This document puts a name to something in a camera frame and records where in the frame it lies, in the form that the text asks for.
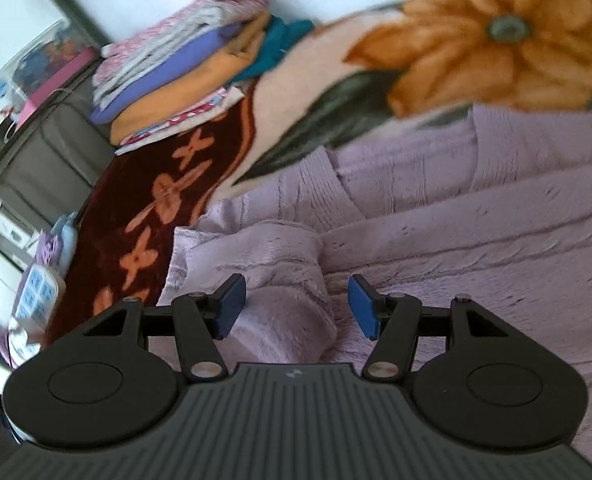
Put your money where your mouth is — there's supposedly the teal folded garment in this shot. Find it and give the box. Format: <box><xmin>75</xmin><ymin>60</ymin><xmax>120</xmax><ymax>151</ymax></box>
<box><xmin>227</xmin><ymin>15</ymin><xmax>315</xmax><ymax>84</ymax></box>

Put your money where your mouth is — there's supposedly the floral plush blanket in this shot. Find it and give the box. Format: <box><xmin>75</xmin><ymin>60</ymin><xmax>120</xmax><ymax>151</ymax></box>
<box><xmin>43</xmin><ymin>0</ymin><xmax>592</xmax><ymax>343</ymax></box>

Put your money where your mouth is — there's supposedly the light blue cloth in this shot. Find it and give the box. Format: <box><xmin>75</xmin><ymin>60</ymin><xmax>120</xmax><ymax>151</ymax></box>
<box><xmin>51</xmin><ymin>212</ymin><xmax>78</xmax><ymax>278</ymax></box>

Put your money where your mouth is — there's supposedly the clear plastic storage box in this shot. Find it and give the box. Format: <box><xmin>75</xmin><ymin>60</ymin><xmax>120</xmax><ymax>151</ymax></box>
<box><xmin>0</xmin><ymin>20</ymin><xmax>92</xmax><ymax>114</ymax></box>

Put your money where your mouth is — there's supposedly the blue folded garment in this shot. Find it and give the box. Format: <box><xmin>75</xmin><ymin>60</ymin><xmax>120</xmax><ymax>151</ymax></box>
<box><xmin>91</xmin><ymin>23</ymin><xmax>241</xmax><ymax>125</ymax></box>

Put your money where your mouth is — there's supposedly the dark green bed frame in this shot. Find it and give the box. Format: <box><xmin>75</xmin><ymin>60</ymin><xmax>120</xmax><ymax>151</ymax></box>
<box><xmin>0</xmin><ymin>54</ymin><xmax>117</xmax><ymax>271</ymax></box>

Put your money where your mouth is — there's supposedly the orange folded garment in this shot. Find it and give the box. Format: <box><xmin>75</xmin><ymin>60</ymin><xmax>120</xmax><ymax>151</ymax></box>
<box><xmin>110</xmin><ymin>11</ymin><xmax>271</xmax><ymax>146</ymax></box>

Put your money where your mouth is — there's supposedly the grey white folded garment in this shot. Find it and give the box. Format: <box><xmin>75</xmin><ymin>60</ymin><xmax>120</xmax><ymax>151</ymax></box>
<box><xmin>93</xmin><ymin>2</ymin><xmax>239</xmax><ymax>105</ymax></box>

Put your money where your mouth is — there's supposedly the pink patterned folded cloth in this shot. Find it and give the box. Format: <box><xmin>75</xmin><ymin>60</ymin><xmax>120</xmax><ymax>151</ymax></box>
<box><xmin>115</xmin><ymin>86</ymin><xmax>245</xmax><ymax>156</ymax></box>

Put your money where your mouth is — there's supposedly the white power strip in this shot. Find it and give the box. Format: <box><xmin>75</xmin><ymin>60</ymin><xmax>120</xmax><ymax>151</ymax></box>
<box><xmin>13</xmin><ymin>263</ymin><xmax>66</xmax><ymax>328</ymax></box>

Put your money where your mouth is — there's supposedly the pink knitted folded garment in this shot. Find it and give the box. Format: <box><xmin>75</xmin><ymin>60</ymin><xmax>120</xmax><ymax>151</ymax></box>
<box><xmin>93</xmin><ymin>0</ymin><xmax>268</xmax><ymax>87</ymax></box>

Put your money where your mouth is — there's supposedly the lilac knitted cardigan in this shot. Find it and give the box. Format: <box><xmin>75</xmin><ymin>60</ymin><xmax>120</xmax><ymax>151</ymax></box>
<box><xmin>159</xmin><ymin>105</ymin><xmax>592</xmax><ymax>462</ymax></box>

